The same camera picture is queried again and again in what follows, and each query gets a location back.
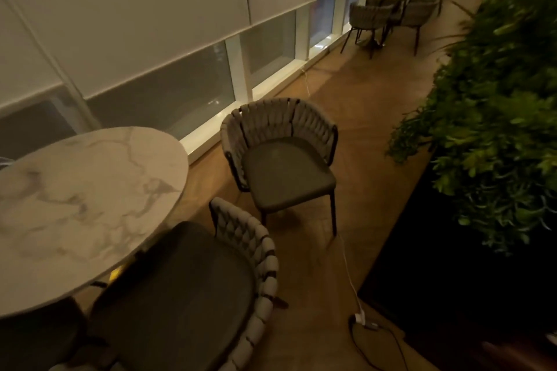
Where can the black planter box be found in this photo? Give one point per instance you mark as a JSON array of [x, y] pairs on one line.
[[448, 270]]

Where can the green plant wall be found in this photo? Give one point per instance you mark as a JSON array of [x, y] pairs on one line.
[[500, 97]]

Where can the white power adapter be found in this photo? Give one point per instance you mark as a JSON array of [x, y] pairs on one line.
[[363, 321]]

